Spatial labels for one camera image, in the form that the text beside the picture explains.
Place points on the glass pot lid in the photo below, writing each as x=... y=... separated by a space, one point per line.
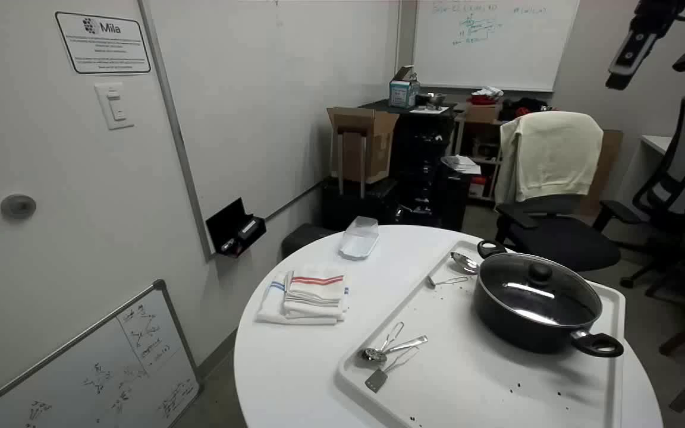
x=542 y=291

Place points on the white plastic tray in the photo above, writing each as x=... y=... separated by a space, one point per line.
x=464 y=377

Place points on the black cooking pot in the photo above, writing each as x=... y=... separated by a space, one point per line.
x=537 y=335

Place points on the clear plastic container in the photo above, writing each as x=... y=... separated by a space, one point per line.
x=361 y=238

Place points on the cardboard box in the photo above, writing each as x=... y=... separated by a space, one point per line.
x=361 y=144

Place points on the black cabinet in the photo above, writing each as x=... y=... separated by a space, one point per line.
x=429 y=190

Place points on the black marker holder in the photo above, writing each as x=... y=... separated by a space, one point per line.
x=234 y=229

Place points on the metal serving spoon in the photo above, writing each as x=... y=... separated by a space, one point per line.
x=452 y=269

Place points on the blue tissue box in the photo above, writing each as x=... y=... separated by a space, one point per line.
x=404 y=93

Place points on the round white table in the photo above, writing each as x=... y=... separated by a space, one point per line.
x=287 y=374

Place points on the cream cloth on chair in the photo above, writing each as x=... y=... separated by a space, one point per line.
x=549 y=152

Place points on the black office chair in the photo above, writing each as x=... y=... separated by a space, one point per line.
x=549 y=226

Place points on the leaning small whiteboard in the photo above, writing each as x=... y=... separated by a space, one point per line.
x=133 y=370

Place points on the black mesh chair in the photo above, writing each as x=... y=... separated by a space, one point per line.
x=659 y=203

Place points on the wall whiteboard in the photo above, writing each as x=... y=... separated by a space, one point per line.
x=508 y=43

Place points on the white light switch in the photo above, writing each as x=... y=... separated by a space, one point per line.
x=112 y=104

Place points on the wall information sign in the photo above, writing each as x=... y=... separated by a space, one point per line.
x=103 y=43

